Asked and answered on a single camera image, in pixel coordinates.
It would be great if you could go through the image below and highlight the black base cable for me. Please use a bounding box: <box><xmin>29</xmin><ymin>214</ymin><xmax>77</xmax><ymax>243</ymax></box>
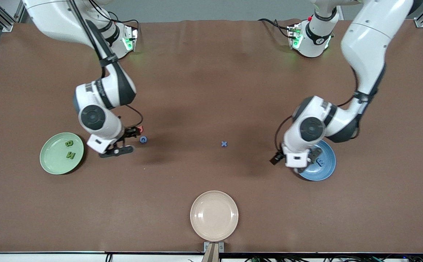
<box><xmin>258</xmin><ymin>17</ymin><xmax>294</xmax><ymax>39</ymax></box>
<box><xmin>108</xmin><ymin>11</ymin><xmax>140</xmax><ymax>39</ymax></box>

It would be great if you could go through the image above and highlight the white table edge strip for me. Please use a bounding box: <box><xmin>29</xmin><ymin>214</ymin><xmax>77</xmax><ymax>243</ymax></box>
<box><xmin>0</xmin><ymin>251</ymin><xmax>423</xmax><ymax>262</ymax></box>

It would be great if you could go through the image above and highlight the brown table mat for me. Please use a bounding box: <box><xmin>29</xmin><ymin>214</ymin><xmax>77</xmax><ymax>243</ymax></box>
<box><xmin>0</xmin><ymin>19</ymin><xmax>423</xmax><ymax>253</ymax></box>

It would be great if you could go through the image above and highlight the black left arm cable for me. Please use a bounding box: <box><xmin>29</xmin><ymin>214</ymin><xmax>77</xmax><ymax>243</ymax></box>
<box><xmin>274</xmin><ymin>67</ymin><xmax>360</xmax><ymax>153</ymax></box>

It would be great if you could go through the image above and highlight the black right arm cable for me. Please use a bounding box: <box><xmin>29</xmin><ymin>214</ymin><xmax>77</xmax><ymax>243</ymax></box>
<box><xmin>68</xmin><ymin>0</ymin><xmax>144</xmax><ymax>128</ymax></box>

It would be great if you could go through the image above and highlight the black right base cable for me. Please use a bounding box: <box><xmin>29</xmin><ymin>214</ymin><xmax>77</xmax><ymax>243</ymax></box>
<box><xmin>108</xmin><ymin>11</ymin><xmax>140</xmax><ymax>39</ymax></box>

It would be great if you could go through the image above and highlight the blue plate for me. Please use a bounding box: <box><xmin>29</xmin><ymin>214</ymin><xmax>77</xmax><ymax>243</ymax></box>
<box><xmin>299</xmin><ymin>139</ymin><xmax>336</xmax><ymax>182</ymax></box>

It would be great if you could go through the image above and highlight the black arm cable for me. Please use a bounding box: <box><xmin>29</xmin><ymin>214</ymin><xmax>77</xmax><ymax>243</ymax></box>
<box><xmin>274</xmin><ymin>67</ymin><xmax>360</xmax><ymax>153</ymax></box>
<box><xmin>68</xmin><ymin>0</ymin><xmax>144</xmax><ymax>128</ymax></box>

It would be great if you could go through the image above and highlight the beige plate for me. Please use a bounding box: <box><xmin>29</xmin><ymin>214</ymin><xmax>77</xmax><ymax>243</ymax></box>
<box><xmin>190</xmin><ymin>190</ymin><xmax>239</xmax><ymax>242</ymax></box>

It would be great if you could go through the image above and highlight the black left base cable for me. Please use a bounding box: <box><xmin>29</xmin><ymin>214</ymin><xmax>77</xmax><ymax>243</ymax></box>
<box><xmin>258</xmin><ymin>17</ymin><xmax>294</xmax><ymax>39</ymax></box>

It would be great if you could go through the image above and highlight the green plate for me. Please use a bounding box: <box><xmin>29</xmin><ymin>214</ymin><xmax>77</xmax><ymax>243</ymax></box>
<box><xmin>39</xmin><ymin>132</ymin><xmax>85</xmax><ymax>175</ymax></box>

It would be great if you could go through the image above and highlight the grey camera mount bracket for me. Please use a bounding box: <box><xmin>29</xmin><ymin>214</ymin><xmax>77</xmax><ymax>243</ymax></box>
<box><xmin>203</xmin><ymin>242</ymin><xmax>225</xmax><ymax>262</ymax></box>

